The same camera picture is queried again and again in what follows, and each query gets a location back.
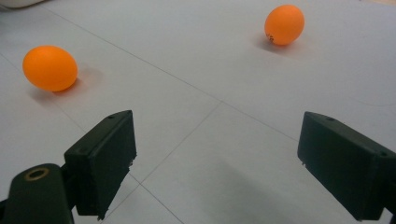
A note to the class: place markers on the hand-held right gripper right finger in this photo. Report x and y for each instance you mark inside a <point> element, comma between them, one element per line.
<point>348,168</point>

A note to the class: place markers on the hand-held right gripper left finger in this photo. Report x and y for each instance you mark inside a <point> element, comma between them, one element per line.
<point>102,161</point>

